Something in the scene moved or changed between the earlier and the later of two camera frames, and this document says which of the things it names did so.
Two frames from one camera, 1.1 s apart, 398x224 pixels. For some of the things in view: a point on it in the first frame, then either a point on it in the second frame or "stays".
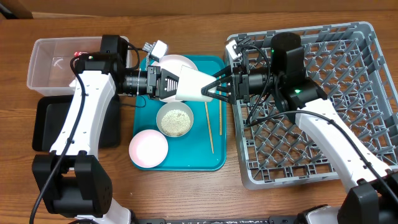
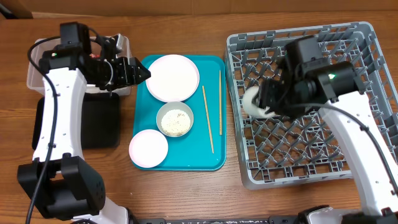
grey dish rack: (347, 63) stays
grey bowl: (175, 119) stays
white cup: (191, 82) → (253, 109)
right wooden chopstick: (220, 109) stays
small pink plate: (148, 148) stays
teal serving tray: (204, 147) stays
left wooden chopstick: (209, 126) stays
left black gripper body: (154, 72) → (120, 76)
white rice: (176, 122) stays
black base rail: (219, 220) stays
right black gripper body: (241, 83) → (282, 99)
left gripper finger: (168, 83) → (138, 73)
